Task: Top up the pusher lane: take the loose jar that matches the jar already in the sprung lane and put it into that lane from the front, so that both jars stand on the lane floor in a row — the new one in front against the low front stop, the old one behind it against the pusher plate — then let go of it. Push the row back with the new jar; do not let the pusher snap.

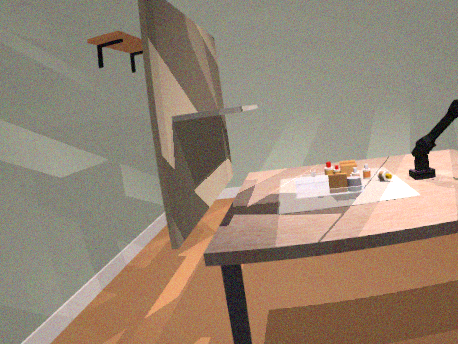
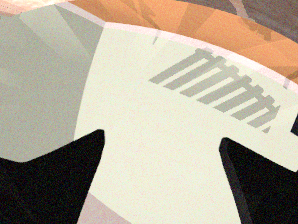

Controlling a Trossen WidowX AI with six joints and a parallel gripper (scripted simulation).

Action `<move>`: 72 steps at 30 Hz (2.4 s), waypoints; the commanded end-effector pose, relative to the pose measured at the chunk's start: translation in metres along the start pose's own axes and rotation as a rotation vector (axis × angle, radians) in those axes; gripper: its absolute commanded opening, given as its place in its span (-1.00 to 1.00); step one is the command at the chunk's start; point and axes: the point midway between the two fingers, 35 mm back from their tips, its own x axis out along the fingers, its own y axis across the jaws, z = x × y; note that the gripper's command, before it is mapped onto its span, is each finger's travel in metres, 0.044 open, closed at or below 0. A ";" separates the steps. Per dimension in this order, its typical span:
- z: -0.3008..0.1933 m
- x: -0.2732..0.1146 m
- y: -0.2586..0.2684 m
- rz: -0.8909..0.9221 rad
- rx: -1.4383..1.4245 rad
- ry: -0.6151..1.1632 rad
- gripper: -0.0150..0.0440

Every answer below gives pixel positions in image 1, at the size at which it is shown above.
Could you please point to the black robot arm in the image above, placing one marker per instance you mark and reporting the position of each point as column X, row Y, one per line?
column 425, row 144

